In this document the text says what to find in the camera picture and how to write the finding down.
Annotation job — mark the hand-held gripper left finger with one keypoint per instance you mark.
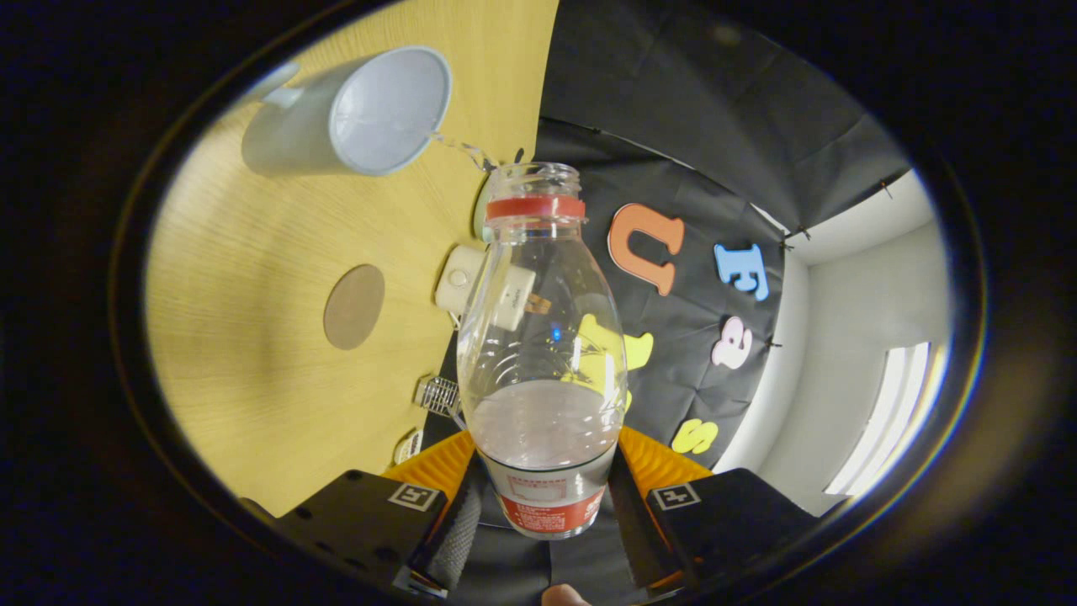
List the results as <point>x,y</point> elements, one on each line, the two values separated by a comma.
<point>362,522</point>

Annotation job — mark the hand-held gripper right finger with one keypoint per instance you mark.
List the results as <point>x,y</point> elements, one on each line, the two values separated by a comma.
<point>732,522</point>

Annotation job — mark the brown round coaster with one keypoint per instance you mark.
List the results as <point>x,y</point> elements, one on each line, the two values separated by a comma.
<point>353,307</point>

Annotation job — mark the clear juice bottle red label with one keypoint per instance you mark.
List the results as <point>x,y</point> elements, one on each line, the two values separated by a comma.
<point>543,337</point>

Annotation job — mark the white cup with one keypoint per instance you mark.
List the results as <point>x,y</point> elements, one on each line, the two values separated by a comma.
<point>294,135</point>

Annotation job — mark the white divided dish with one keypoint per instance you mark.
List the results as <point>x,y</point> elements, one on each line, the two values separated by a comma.
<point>410,446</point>

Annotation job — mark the large ceiling light panel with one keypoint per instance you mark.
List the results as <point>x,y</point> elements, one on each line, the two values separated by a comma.
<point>892,421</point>

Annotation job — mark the white toaster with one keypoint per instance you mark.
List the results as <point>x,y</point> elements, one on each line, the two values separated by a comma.
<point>454,278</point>

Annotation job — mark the wooden table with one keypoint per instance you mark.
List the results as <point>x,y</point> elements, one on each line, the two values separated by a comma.
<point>252,252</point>

